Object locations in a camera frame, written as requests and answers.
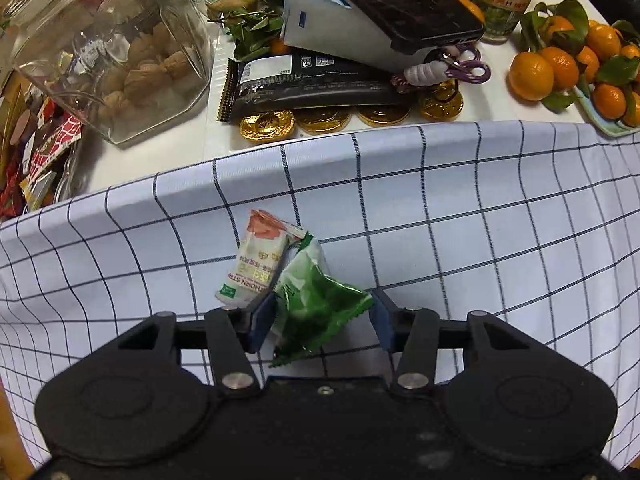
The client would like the red white snack packets pile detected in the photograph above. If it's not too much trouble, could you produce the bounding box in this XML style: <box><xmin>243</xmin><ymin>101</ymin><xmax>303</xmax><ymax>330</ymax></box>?
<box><xmin>1</xmin><ymin>70</ymin><xmax>82</xmax><ymax>221</ymax></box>

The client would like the purple keychain carabiner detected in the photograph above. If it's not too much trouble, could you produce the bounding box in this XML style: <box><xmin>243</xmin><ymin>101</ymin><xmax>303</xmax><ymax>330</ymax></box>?
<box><xmin>392</xmin><ymin>44</ymin><xmax>491</xmax><ymax>93</ymax></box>

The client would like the white blue tissue pack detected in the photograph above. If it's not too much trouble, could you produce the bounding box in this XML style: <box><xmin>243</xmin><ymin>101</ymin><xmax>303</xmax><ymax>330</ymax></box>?
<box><xmin>281</xmin><ymin>0</ymin><xmax>430</xmax><ymax>73</ymax></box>

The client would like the gold chocolate coin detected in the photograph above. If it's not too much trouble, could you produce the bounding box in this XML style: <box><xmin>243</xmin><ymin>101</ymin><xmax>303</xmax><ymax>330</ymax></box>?
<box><xmin>294</xmin><ymin>108</ymin><xmax>350</xmax><ymax>134</ymax></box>
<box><xmin>240</xmin><ymin>110</ymin><xmax>295</xmax><ymax>143</ymax></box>
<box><xmin>356</xmin><ymin>106</ymin><xmax>411</xmax><ymax>128</ymax></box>
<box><xmin>418</xmin><ymin>79</ymin><xmax>463</xmax><ymax>122</ymax></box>

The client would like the plate of tangerines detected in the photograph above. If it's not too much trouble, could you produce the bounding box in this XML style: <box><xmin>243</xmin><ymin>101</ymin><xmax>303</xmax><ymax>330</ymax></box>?
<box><xmin>506</xmin><ymin>0</ymin><xmax>639</xmax><ymax>138</ymax></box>

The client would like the white red snack packet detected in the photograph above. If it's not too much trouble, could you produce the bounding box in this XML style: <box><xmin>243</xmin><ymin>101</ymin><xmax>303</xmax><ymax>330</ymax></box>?
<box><xmin>215</xmin><ymin>209</ymin><xmax>307</xmax><ymax>309</ymax></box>

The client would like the blue checked tablecloth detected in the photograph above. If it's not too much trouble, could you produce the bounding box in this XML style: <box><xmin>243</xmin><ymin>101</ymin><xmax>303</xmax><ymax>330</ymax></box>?
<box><xmin>1</xmin><ymin>122</ymin><xmax>639</xmax><ymax>466</ymax></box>

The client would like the black snack package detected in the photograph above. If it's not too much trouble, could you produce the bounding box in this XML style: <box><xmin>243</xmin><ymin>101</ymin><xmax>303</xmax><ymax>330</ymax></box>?
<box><xmin>218</xmin><ymin>49</ymin><xmax>413</xmax><ymax>122</ymax></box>

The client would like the glass jar of walnuts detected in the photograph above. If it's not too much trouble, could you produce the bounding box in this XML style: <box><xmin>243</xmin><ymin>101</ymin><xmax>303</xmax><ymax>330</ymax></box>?
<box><xmin>3</xmin><ymin>0</ymin><xmax>214</xmax><ymax>145</ymax></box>

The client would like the green foil snack packet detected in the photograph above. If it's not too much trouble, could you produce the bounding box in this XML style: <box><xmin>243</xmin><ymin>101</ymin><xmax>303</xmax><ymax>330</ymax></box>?
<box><xmin>271</xmin><ymin>233</ymin><xmax>373</xmax><ymax>367</ymax></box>

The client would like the black smartphone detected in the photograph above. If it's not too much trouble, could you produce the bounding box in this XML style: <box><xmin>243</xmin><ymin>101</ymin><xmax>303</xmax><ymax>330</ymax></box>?
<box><xmin>347</xmin><ymin>0</ymin><xmax>485</xmax><ymax>54</ymax></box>

